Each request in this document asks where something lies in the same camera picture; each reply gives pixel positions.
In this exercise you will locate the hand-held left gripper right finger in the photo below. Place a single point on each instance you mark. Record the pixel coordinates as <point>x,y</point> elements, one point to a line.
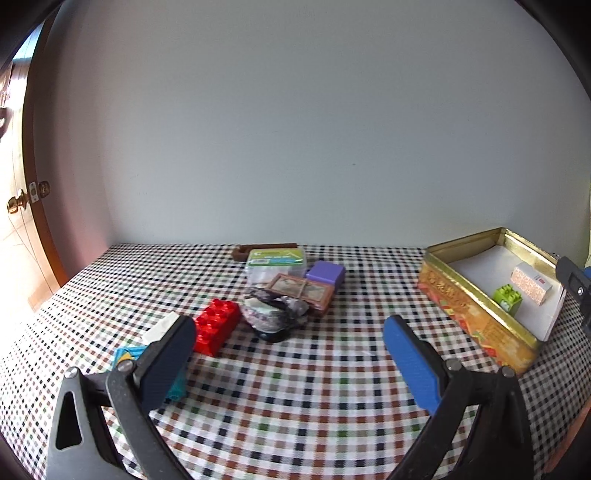
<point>411,360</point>

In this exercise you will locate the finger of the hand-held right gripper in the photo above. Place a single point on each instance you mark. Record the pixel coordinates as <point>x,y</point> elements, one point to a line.
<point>572,279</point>

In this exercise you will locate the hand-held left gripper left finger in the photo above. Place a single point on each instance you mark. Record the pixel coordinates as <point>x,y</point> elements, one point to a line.
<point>166,360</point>

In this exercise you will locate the cyan building block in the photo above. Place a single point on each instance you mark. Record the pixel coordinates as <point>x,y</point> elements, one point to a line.
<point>127,356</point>

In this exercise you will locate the red building block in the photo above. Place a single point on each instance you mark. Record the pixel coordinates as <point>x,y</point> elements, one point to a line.
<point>214,327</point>

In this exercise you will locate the gold tin box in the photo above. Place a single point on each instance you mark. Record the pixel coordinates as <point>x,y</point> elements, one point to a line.
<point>466,309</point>

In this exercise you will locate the grey black patterned object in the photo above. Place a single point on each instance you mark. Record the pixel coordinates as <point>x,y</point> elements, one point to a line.
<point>272,314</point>

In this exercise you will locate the purple box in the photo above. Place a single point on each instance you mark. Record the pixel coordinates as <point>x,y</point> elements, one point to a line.
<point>325,272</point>

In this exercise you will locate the brown framed picture box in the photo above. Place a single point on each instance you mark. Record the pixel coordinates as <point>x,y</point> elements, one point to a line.
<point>300,290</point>

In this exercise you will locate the white building block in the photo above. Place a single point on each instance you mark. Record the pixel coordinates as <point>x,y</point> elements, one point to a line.
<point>161,327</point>

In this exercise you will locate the pink and white small box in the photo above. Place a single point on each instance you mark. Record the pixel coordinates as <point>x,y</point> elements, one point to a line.
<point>526,281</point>

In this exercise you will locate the green building block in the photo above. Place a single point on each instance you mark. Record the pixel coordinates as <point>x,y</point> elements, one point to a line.
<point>505,297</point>

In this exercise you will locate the white paper liner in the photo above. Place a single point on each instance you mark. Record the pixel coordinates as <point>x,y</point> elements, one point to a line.
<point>485,267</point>

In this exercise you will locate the checkered tablecloth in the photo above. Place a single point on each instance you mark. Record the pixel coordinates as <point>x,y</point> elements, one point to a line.
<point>300,392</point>

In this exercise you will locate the clear plastic box green label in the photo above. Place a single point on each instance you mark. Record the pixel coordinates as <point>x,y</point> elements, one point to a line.
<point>272,258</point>

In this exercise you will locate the brass door latch plate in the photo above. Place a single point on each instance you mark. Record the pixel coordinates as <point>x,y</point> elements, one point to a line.
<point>40,190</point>

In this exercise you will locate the brass door knob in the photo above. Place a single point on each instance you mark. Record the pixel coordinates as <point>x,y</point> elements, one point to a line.
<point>17,202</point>

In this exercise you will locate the brown wooden door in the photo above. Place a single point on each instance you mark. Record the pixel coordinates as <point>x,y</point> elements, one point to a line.
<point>44,138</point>

